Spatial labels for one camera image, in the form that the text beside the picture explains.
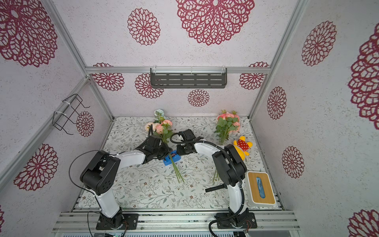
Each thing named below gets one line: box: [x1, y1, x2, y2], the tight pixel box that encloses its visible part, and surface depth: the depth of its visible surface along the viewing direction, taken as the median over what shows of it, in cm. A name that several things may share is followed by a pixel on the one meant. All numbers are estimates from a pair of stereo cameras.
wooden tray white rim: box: [246, 170, 277, 207], surface depth 80 cm
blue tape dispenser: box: [162, 150, 182, 166], surface depth 96 cm
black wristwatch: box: [204, 183, 228, 193], surface depth 87 cm
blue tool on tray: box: [256, 176, 266, 199], surface depth 82 cm
